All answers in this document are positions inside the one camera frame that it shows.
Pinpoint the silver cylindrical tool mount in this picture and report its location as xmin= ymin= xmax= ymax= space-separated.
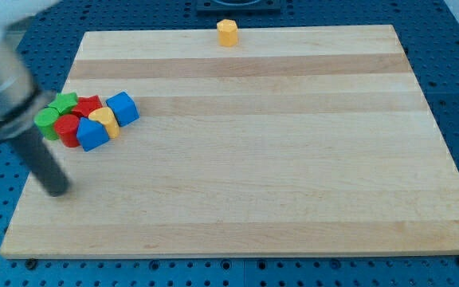
xmin=0 ymin=41 xmax=56 ymax=142

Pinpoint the blue house-shaped block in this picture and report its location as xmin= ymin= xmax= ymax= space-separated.
xmin=76 ymin=117 xmax=109 ymax=151

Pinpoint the wooden board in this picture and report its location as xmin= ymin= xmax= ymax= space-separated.
xmin=0 ymin=25 xmax=459 ymax=259

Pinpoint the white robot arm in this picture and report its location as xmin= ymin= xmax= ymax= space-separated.
xmin=0 ymin=0 xmax=70 ymax=197

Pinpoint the yellow heart block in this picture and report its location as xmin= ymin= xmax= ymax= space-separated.
xmin=88 ymin=107 xmax=120 ymax=139

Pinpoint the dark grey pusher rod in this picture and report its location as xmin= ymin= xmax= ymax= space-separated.
xmin=10 ymin=127 xmax=70 ymax=197

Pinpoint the red cylinder block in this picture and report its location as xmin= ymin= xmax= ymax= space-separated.
xmin=53 ymin=114 xmax=80 ymax=147

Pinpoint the blue cube block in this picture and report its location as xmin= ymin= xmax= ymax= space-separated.
xmin=105 ymin=92 xmax=139 ymax=127

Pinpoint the red star block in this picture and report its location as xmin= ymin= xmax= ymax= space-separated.
xmin=71 ymin=95 xmax=103 ymax=118

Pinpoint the green star block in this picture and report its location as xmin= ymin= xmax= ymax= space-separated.
xmin=48 ymin=92 xmax=78 ymax=116

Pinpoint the yellow hexagon block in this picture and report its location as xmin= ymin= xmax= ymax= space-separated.
xmin=217 ymin=19 xmax=238 ymax=47

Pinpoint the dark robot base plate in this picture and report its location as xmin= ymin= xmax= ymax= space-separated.
xmin=195 ymin=0 xmax=283 ymax=13

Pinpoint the green cylinder block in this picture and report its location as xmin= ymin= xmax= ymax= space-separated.
xmin=33 ymin=108 xmax=60 ymax=140

